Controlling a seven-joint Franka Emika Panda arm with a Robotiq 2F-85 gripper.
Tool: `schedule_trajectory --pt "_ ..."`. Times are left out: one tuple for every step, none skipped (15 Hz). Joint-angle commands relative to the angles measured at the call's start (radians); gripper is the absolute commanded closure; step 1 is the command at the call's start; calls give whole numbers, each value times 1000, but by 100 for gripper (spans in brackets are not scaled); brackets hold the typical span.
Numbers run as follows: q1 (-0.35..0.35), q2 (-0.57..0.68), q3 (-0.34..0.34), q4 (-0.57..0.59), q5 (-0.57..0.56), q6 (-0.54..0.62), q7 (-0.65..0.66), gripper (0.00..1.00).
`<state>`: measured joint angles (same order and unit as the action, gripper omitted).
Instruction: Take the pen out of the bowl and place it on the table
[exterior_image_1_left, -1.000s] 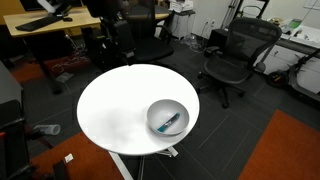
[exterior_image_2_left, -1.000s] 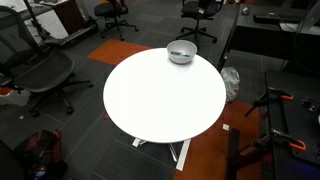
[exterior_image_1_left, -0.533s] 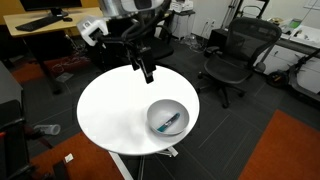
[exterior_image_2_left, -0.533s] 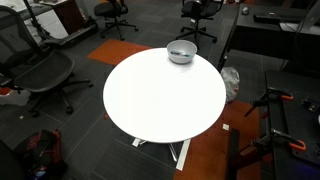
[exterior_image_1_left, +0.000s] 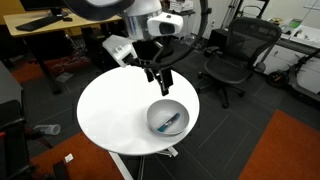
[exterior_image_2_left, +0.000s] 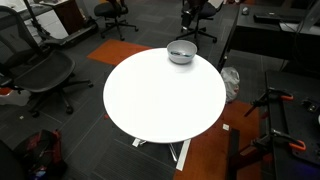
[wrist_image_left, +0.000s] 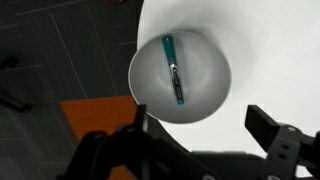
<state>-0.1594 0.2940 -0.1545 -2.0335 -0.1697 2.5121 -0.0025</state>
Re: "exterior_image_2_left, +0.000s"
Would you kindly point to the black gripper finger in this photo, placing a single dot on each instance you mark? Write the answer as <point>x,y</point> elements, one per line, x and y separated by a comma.
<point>184,20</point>
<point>190,18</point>

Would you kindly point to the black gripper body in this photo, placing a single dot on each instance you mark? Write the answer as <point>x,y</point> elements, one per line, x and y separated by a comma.
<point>200,6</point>

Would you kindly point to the teal and silver pen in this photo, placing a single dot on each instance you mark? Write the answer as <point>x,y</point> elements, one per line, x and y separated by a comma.
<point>180,53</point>

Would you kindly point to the white round bowl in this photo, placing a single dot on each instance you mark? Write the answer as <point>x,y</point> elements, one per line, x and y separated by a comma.
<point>181,59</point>

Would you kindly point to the grey computer mouse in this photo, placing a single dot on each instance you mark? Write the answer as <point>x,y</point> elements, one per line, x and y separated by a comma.
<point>245,10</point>

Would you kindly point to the black office desk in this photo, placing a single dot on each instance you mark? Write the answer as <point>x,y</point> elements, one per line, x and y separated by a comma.
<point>260,36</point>

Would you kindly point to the black keyboard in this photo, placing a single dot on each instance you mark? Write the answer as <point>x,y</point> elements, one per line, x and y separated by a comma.
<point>271,18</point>

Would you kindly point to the white plastic bag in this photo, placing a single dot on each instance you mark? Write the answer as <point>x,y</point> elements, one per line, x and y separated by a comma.
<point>230,81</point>

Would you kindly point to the black padded office chair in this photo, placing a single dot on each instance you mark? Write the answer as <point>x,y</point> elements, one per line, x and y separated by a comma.
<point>110,9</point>

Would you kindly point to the small white floor tag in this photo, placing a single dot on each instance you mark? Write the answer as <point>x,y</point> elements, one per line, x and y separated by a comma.
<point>226,127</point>

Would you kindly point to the dark brown wooden cabinet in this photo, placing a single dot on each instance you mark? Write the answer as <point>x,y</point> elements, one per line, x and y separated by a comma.
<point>70,15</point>

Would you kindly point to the black floor stand base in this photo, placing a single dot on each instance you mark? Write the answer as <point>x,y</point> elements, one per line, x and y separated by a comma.
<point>66,37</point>

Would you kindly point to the white metal table base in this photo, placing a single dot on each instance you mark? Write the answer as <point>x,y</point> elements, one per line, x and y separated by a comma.
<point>183,155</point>

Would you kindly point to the large black mesh office chair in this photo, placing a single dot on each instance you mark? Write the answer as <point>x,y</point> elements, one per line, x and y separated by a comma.
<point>43,71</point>

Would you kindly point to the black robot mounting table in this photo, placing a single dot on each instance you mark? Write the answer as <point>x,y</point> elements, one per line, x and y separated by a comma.
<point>293,133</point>

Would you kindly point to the white object on floor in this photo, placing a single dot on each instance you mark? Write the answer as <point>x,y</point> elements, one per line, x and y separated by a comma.
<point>13,97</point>

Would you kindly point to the red and black backpack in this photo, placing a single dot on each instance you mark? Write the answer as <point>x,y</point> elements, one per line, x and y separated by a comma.
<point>41,153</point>

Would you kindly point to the black upright post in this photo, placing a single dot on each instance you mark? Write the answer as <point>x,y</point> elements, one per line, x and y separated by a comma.
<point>233,153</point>

